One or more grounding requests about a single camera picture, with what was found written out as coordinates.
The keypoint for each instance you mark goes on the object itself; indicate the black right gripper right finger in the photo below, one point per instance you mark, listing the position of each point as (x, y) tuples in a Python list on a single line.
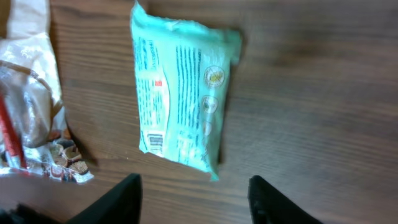
[(269, 206)]

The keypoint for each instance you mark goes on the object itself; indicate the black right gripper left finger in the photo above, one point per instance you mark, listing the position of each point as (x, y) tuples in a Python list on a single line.
[(122, 204)]

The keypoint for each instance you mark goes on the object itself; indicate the red candy bar wrapper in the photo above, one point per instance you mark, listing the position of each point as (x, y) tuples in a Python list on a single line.
[(13, 145)]

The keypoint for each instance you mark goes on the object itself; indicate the teal wet wipes pack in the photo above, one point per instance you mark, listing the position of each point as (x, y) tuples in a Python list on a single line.
[(182, 70)]

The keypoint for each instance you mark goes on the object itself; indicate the brown red snack bag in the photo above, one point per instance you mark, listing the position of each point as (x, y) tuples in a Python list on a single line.
[(32, 93)]

